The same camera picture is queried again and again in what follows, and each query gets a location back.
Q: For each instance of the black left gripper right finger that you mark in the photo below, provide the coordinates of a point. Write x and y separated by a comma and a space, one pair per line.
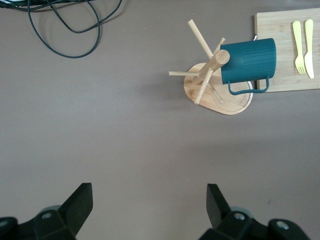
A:
232, 225

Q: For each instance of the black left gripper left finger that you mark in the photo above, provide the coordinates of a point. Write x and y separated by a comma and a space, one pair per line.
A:
62, 222

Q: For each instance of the wooden mug tree stand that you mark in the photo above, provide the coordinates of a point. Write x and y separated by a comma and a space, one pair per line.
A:
225, 102

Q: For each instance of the yellow plastic knife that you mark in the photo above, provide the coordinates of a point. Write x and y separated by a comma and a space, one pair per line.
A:
309, 62

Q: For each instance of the yellow plastic fork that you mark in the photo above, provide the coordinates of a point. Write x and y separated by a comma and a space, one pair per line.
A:
298, 45

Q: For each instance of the bamboo cutting board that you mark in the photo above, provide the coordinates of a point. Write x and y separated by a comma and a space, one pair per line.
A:
282, 30

